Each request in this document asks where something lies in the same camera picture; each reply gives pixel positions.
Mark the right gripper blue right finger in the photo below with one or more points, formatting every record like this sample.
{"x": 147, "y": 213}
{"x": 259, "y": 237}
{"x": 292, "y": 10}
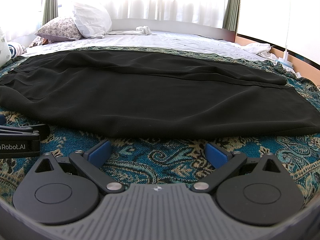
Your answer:
{"x": 226, "y": 165}

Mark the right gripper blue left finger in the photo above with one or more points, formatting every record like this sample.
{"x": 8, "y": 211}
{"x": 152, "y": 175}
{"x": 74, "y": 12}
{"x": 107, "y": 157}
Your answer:
{"x": 89, "y": 163}

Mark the black pants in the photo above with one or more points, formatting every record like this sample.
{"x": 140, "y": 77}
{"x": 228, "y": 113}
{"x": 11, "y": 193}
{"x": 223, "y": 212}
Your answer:
{"x": 141, "y": 94}

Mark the teal paisley bedspread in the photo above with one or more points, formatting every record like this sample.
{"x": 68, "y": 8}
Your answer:
{"x": 161, "y": 161}

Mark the blue striped cushion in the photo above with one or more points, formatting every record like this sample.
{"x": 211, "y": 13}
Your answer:
{"x": 16, "y": 49}

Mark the leaf print folded duvet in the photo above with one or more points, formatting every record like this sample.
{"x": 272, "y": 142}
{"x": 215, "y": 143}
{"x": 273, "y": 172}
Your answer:
{"x": 5, "y": 53}

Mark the crumpled white cloth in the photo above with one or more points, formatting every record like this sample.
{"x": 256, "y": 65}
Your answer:
{"x": 262, "y": 49}

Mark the floral grey pillow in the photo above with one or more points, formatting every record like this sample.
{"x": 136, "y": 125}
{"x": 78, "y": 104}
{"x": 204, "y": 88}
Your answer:
{"x": 59, "y": 30}

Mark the white bed sheet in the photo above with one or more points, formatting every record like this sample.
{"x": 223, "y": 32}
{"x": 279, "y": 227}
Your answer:
{"x": 156, "y": 39}

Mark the green curtain left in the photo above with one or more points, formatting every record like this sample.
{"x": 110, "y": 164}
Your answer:
{"x": 50, "y": 10}

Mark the green curtain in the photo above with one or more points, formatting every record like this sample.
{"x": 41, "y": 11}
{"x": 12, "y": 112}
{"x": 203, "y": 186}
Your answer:
{"x": 50, "y": 10}
{"x": 230, "y": 21}

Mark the white pillow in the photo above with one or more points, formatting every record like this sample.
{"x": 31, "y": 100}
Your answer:
{"x": 92, "y": 22}

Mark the green curtain right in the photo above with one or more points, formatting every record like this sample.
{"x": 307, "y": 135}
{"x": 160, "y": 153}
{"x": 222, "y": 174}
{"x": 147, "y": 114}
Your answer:
{"x": 230, "y": 21}

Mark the small white cloth bundle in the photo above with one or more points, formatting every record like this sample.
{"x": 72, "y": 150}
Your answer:
{"x": 143, "y": 30}

